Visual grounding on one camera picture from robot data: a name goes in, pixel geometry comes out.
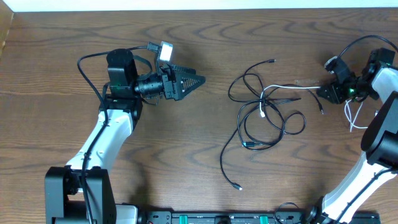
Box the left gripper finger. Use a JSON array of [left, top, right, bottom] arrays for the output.
[[174, 73, 206, 100], [169, 64, 196, 75]]

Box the white usb cable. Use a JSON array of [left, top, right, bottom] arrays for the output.
[[259, 83, 379, 133]]

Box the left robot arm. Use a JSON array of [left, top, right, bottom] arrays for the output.
[[45, 42, 205, 223]]

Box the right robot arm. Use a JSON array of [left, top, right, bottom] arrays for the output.
[[306, 48, 397, 224]]

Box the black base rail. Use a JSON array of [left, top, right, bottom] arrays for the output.
[[114, 202, 382, 224]]

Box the left camera black cable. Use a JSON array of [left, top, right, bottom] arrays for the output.
[[76, 42, 162, 224]]

